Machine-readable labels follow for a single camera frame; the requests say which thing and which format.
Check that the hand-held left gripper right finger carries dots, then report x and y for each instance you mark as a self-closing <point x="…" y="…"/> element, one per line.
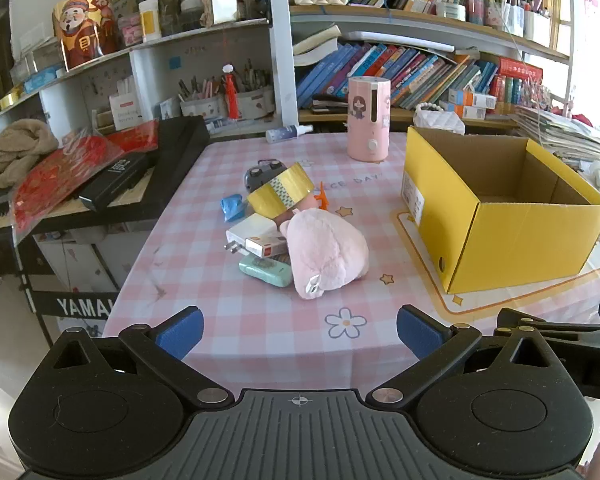
<point x="417" y="332"/>

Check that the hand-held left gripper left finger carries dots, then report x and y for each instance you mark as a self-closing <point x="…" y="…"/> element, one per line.
<point x="180" y="334"/>

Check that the mint green case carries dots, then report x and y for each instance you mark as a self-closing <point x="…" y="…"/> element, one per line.
<point x="265" y="270"/>

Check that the yellow cardboard box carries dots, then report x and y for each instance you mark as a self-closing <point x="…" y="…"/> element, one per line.
<point x="520" y="245"/>

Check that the white charger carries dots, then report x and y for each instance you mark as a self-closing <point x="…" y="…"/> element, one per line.
<point x="245" y="234"/>

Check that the pink plush toy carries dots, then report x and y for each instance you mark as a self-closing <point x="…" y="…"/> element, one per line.
<point x="325" y="255"/>

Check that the white and red small box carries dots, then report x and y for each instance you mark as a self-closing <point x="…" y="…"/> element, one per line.
<point x="265" y="247"/>

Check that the blue packet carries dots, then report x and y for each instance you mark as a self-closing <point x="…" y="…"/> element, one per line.
<point x="232" y="207"/>

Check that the orange hair clip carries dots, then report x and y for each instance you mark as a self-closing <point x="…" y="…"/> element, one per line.
<point x="322" y="197"/>

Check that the gold tape roll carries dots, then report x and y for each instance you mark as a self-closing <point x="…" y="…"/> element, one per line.
<point x="280" y="190"/>

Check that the grey plastic toy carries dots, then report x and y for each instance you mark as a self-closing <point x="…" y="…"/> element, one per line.
<point x="261" y="171"/>

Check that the pink checked tablecloth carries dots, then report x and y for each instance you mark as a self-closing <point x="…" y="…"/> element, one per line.
<point x="280" y="320"/>

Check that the black digital piano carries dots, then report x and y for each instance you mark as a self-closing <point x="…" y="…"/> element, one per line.
<point x="180" y="150"/>

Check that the stack of papers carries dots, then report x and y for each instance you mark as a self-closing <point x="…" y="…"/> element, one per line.
<point x="560" y="132"/>

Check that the small red envelope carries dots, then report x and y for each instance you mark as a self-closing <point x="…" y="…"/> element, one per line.
<point x="135" y="137"/>

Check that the white pearl handbag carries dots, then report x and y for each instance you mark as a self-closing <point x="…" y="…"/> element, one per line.
<point x="437" y="119"/>

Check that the pink humidifier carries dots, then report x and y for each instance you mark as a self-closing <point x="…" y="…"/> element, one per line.
<point x="367" y="120"/>

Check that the orange and white carton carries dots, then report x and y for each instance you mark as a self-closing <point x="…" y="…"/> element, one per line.
<point x="472" y="97"/>
<point x="475" y="112"/>

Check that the white pen holder box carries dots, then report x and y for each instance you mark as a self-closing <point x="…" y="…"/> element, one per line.
<point x="202" y="107"/>
<point x="255" y="102"/>

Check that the small spray bottle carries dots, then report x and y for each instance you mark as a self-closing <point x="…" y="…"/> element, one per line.
<point x="287" y="132"/>

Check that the white card box red label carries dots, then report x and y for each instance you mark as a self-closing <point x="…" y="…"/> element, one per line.
<point x="125" y="107"/>

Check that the row of small colourful books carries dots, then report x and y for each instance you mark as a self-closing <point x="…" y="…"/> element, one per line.
<point x="510" y="92"/>

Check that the beige towel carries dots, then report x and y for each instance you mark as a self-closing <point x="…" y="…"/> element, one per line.
<point x="17" y="147"/>

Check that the red tassel ornament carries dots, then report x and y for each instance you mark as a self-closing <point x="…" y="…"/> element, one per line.
<point x="230" y="90"/>

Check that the bunch of pens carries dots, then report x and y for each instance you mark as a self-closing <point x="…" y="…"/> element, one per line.
<point x="210" y="86"/>

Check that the red thick book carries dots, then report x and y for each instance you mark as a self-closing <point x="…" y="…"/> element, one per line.
<point x="520" y="67"/>

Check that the row of leaning books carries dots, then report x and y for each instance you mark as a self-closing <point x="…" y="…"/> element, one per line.
<point x="395" y="70"/>

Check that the blue tissue pack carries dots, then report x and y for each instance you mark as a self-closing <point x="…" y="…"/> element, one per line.
<point x="42" y="80"/>

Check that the white bookshelf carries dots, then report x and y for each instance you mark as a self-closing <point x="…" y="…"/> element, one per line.
<point x="280" y="60"/>

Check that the white flat book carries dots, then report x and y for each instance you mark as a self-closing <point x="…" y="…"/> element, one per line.
<point x="400" y="40"/>

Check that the white stationery holder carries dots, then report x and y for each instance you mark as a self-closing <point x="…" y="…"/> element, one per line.
<point x="537" y="25"/>

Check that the thick open book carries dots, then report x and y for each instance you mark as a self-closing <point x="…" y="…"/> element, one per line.
<point x="315" y="45"/>

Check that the pink small box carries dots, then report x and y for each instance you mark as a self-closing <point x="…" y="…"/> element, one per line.
<point x="130" y="30"/>

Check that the white bottle yellow label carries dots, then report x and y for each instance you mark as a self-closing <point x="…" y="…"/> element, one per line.
<point x="150" y="20"/>

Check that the glass jar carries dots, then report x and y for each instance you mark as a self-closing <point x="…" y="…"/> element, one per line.
<point x="190" y="12"/>

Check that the fortune god figure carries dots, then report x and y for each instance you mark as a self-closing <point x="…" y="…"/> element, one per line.
<point x="82" y="25"/>

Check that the white round jar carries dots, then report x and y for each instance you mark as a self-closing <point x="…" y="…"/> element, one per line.
<point x="450" y="10"/>

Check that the pastel spray can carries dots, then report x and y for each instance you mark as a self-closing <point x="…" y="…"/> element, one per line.
<point x="475" y="0"/>

